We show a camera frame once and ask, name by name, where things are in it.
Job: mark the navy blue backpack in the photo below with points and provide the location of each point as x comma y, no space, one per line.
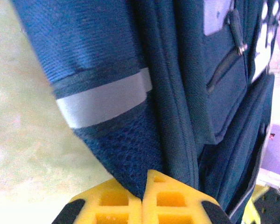
177,93

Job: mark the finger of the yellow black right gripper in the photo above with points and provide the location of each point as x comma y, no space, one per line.
270,210

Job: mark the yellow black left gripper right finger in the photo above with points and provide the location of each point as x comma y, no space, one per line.
172,205

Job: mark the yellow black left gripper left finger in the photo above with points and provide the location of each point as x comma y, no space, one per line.
112,205

